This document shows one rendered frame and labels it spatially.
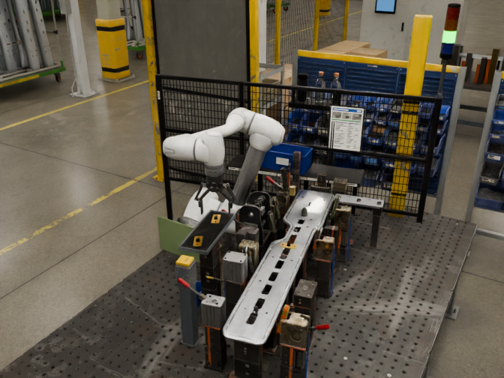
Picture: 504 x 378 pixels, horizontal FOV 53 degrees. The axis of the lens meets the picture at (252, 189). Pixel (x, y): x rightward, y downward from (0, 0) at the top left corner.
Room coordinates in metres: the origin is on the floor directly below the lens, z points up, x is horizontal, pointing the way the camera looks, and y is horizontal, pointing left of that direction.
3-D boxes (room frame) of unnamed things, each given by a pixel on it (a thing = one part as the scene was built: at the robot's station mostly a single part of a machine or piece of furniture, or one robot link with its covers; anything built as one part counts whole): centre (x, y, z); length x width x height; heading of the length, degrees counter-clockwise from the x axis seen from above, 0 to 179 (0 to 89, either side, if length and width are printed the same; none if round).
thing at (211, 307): (1.69, 0.16, 0.88); 0.11 x 0.10 x 0.36; 71
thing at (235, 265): (1.94, 0.08, 0.90); 0.13 x 0.10 x 0.41; 71
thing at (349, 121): (3.13, -0.61, 1.30); 0.23 x 0.02 x 0.31; 71
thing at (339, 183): (2.86, -0.55, 0.88); 0.08 x 0.08 x 0.36; 71
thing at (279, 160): (3.13, -0.23, 1.10); 0.30 x 0.17 x 0.13; 66
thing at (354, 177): (3.11, -0.29, 1.02); 0.90 x 0.22 x 0.03; 71
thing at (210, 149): (2.19, 0.19, 1.54); 0.13 x 0.11 x 0.16; 79
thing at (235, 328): (2.18, -0.19, 1.00); 1.38 x 0.22 x 0.02; 161
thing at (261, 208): (2.36, -0.02, 0.94); 0.18 x 0.13 x 0.49; 161
